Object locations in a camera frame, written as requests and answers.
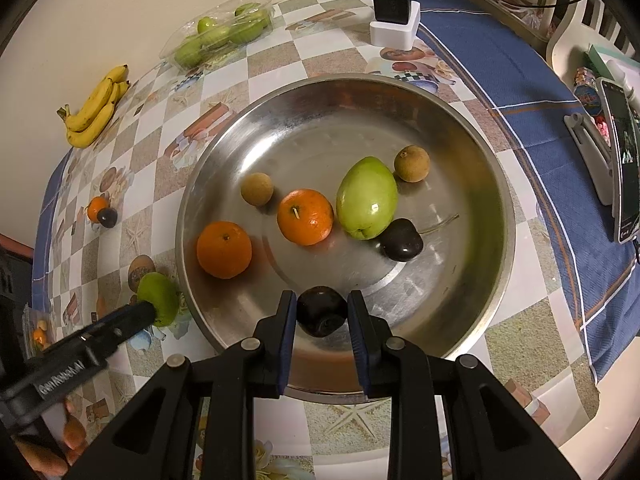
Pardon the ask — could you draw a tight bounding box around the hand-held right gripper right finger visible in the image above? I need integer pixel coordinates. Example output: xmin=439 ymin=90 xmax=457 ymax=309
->
xmin=346 ymin=290 xmax=581 ymax=480

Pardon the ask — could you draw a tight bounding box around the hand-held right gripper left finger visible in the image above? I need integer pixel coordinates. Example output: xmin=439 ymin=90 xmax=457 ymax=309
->
xmin=62 ymin=290 xmax=298 ymax=480

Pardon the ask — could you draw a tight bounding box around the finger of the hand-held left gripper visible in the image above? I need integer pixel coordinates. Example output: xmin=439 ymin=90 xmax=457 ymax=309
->
xmin=81 ymin=301 xmax=159 ymax=357

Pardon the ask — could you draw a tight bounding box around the small green apple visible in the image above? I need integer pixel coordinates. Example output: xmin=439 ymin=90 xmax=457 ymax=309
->
xmin=136 ymin=272 xmax=181 ymax=328

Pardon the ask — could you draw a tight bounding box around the large green apple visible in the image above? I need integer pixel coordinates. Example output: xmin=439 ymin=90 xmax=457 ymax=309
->
xmin=335 ymin=156 xmax=399 ymax=241

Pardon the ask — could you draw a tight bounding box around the round brown longan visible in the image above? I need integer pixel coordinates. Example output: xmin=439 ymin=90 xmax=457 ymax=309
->
xmin=240 ymin=172 xmax=275 ymax=206
xmin=394 ymin=145 xmax=430 ymax=183

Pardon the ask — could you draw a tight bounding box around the large stainless steel bowl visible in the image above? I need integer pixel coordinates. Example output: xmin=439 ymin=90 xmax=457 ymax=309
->
xmin=175 ymin=74 xmax=516 ymax=406

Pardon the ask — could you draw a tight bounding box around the person's left hand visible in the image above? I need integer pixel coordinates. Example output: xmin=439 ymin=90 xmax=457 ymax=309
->
xmin=14 ymin=401 xmax=89 ymax=479

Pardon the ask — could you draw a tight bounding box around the yellow banana bunch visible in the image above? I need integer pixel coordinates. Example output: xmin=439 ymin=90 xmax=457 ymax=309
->
xmin=56 ymin=64 xmax=131 ymax=149

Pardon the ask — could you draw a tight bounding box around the white phone stand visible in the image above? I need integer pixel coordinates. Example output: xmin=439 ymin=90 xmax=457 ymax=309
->
xmin=563 ymin=112 xmax=615 ymax=206

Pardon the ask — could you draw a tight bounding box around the pile of packed green apples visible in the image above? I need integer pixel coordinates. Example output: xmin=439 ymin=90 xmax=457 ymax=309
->
xmin=173 ymin=3 xmax=268 ymax=68

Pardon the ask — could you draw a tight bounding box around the clear plastic clamshell container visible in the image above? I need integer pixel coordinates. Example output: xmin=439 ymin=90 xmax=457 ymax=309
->
xmin=160 ymin=0 xmax=275 ymax=71

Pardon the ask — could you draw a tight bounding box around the white charging dock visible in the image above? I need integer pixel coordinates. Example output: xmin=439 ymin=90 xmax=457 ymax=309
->
xmin=369 ymin=1 xmax=421 ymax=51

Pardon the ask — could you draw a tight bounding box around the smartphone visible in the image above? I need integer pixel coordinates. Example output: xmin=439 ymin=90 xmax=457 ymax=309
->
xmin=597 ymin=77 xmax=640 ymax=245

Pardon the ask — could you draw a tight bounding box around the colourful round tin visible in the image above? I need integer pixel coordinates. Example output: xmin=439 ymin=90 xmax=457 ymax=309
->
xmin=572 ymin=66 xmax=601 ymax=111

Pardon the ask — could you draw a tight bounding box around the clear plastic bag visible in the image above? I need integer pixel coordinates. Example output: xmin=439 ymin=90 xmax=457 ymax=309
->
xmin=517 ymin=7 xmax=546 ymax=31

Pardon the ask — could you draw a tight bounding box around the white chair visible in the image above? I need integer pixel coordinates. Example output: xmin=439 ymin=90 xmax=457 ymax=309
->
xmin=545 ymin=0 xmax=640 ymax=76

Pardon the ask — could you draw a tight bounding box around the white bottle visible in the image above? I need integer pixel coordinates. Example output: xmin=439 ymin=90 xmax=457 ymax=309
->
xmin=607 ymin=60 xmax=638 ymax=103

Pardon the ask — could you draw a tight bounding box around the green box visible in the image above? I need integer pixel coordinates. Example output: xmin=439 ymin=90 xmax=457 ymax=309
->
xmin=586 ymin=44 xmax=636 ymax=81

